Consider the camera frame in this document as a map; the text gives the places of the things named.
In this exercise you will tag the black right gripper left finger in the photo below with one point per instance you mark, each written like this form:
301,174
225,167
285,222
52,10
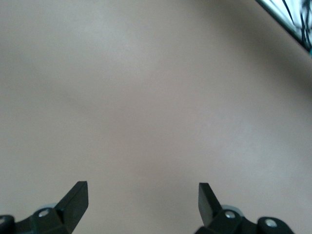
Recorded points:
73,204

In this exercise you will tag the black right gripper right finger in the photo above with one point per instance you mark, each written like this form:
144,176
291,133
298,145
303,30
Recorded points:
209,207

